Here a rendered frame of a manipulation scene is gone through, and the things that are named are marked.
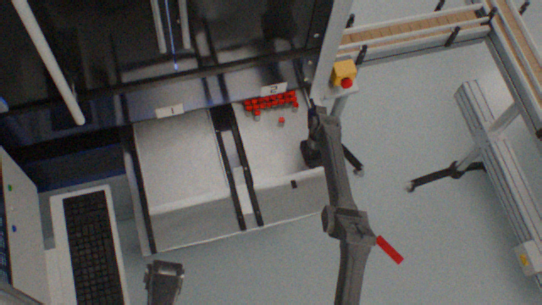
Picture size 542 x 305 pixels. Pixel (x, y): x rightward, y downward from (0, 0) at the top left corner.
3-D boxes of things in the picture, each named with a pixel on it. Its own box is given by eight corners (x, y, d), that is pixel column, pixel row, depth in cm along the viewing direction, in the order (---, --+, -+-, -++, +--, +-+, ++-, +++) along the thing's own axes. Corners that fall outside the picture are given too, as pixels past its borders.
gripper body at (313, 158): (318, 140, 186) (321, 126, 179) (329, 166, 181) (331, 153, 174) (299, 144, 185) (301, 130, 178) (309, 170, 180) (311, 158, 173)
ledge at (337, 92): (312, 67, 210) (313, 64, 209) (346, 60, 212) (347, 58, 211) (324, 100, 205) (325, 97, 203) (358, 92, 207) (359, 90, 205)
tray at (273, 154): (228, 97, 201) (229, 92, 198) (300, 82, 205) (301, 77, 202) (253, 186, 188) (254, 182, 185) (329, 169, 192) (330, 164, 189)
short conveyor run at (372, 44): (314, 81, 210) (320, 58, 196) (301, 47, 216) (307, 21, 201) (483, 47, 221) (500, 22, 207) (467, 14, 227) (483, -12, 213)
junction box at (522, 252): (511, 248, 230) (522, 242, 222) (522, 245, 231) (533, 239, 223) (524, 277, 226) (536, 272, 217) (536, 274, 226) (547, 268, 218)
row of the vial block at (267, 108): (245, 112, 199) (245, 106, 194) (295, 102, 202) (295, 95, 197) (246, 118, 198) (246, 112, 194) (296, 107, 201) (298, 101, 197)
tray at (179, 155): (130, 118, 195) (129, 113, 192) (206, 102, 199) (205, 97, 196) (150, 211, 183) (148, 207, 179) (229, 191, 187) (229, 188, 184)
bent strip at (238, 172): (233, 174, 189) (233, 168, 184) (241, 172, 190) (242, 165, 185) (243, 214, 184) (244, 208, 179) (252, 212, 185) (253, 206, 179)
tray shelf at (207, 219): (117, 123, 196) (116, 121, 194) (312, 82, 208) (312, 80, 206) (143, 257, 178) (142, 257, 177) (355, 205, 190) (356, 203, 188)
